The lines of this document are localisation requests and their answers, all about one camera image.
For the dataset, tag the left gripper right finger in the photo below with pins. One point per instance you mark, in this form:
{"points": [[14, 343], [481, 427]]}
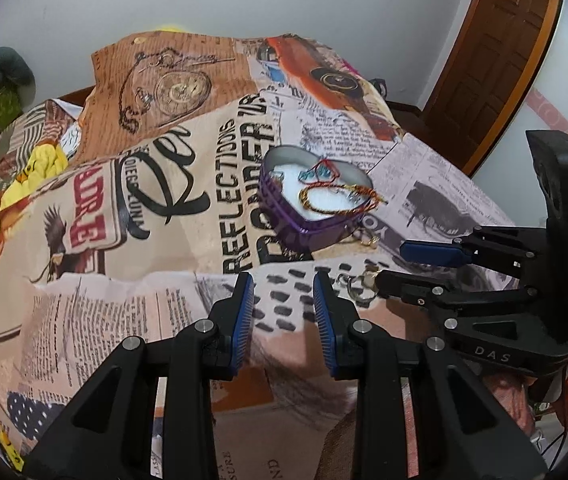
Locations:
{"points": [[421, 394]]}

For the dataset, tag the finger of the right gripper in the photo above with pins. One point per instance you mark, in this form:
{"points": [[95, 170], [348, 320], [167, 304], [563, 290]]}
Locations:
{"points": [[434, 254], [408, 288]]}

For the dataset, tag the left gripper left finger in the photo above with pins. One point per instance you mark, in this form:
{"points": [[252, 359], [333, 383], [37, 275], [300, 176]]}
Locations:
{"points": [[105, 431]]}

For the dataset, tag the gold ring jewelry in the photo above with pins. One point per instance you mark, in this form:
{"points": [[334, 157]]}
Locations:
{"points": [[365, 237]]}

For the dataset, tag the silver earring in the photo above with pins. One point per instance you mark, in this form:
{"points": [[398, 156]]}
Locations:
{"points": [[360, 288]]}

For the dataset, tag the purple heart tin box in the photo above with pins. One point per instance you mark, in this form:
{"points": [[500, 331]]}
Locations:
{"points": [[314, 202]]}

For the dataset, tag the white sliding door hearts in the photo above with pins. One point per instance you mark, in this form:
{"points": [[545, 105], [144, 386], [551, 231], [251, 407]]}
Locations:
{"points": [[507, 175]]}

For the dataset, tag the brown wooden door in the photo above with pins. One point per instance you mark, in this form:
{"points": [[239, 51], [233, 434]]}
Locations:
{"points": [[498, 51]]}

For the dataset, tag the newspaper print bed quilt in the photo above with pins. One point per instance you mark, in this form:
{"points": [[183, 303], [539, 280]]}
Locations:
{"points": [[159, 210]]}

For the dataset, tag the yellow garment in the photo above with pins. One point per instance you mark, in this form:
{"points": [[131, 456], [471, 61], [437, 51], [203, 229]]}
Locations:
{"points": [[46, 161]]}

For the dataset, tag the striped patchwork blanket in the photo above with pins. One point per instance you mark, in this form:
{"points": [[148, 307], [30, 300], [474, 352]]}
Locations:
{"points": [[8, 169]]}

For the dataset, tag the yellow round object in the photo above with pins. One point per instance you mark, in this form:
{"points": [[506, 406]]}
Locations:
{"points": [[170, 28]]}

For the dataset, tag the dark green plush toy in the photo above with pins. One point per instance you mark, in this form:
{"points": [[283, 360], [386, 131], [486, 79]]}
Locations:
{"points": [[15, 71]]}

